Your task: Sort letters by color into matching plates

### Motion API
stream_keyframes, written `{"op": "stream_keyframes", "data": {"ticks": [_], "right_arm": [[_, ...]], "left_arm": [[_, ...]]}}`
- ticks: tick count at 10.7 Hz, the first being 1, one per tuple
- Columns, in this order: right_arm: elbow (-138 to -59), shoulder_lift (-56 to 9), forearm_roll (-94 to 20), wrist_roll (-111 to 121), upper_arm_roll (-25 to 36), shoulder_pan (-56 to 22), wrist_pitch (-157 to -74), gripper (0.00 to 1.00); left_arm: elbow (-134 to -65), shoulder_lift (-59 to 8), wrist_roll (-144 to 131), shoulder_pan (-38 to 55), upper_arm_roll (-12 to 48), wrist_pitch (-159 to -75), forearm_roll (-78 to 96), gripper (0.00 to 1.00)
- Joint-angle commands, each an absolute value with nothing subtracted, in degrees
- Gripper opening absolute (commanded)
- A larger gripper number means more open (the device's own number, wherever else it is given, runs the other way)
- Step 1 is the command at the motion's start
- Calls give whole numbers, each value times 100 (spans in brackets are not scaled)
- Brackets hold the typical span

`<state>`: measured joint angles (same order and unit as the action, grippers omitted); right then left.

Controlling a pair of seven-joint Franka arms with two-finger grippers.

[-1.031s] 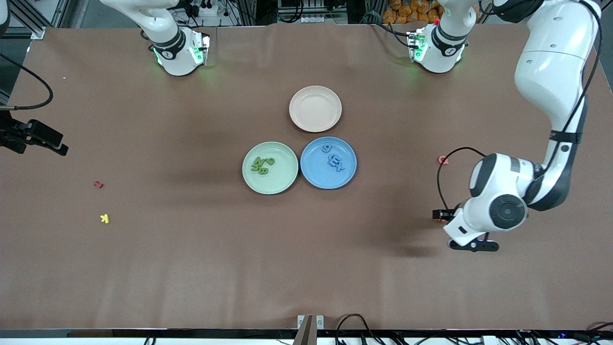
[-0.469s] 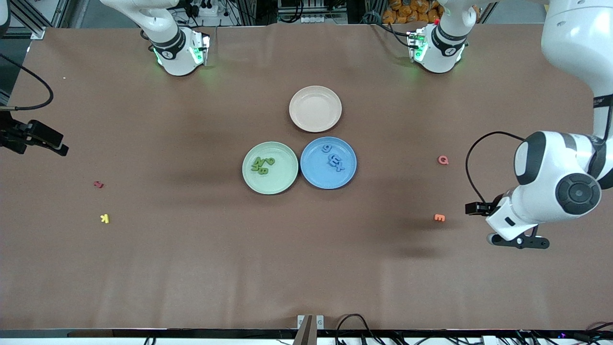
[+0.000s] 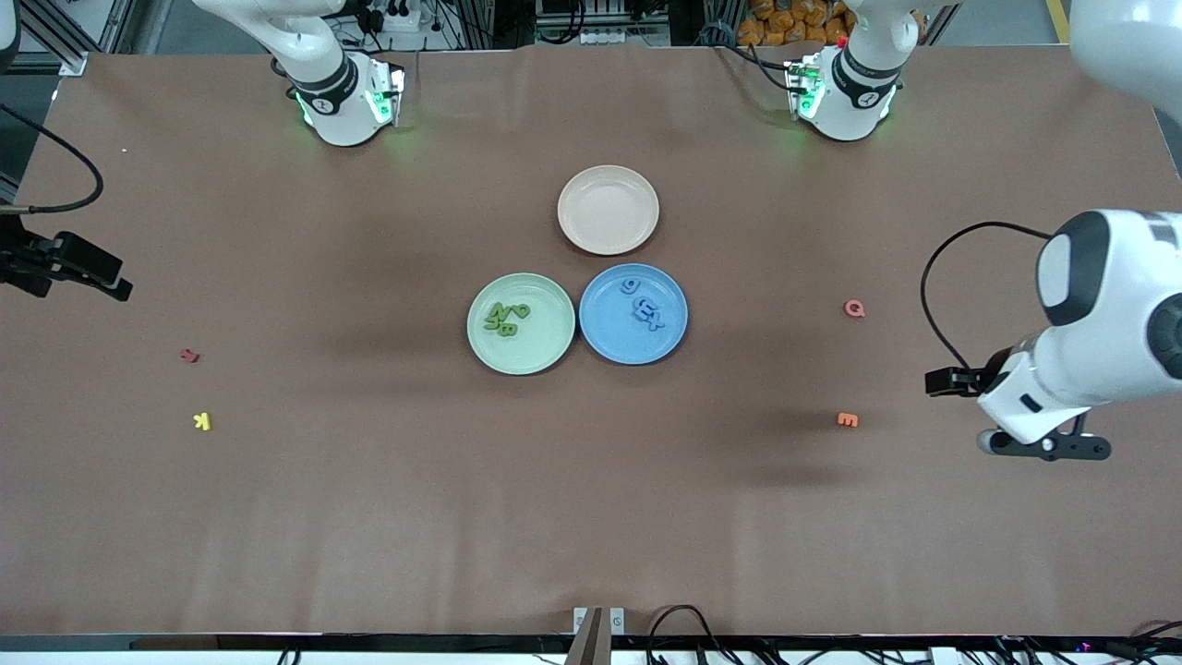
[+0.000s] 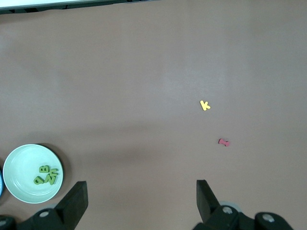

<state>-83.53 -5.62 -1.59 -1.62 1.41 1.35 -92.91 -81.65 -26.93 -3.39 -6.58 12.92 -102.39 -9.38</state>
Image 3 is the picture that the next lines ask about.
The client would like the base connector panel green light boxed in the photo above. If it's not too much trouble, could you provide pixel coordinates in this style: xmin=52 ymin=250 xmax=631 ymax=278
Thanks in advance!
xmin=783 ymin=57 xmax=825 ymax=121
xmin=368 ymin=57 xmax=407 ymax=128

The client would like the blue plate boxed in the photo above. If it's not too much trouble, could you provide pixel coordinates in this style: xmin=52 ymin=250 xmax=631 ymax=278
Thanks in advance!
xmin=578 ymin=263 xmax=690 ymax=367

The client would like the brown table cover mat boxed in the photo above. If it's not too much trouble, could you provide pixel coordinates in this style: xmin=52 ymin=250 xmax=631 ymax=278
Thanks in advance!
xmin=0 ymin=44 xmax=1182 ymax=638

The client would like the beige plate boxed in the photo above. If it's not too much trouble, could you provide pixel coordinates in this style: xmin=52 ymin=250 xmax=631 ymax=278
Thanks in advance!
xmin=557 ymin=164 xmax=661 ymax=257

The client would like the bag of orange objects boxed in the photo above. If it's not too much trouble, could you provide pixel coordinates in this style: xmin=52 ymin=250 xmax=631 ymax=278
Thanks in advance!
xmin=739 ymin=0 xmax=855 ymax=45

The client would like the green plate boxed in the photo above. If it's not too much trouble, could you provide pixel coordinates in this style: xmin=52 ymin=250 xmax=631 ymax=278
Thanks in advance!
xmin=466 ymin=272 xmax=577 ymax=377

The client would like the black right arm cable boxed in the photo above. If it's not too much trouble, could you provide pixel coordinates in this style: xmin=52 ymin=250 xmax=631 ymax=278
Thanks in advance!
xmin=0 ymin=103 xmax=103 ymax=213

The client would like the black cable loop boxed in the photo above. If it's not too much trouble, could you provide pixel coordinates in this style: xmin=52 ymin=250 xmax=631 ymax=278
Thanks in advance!
xmin=646 ymin=605 xmax=730 ymax=665

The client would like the white metal bracket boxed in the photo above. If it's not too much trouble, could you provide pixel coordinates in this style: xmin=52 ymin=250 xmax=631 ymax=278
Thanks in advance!
xmin=573 ymin=606 xmax=627 ymax=636

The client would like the brown post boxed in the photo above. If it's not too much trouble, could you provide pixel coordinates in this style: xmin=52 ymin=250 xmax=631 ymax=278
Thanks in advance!
xmin=563 ymin=607 xmax=604 ymax=665

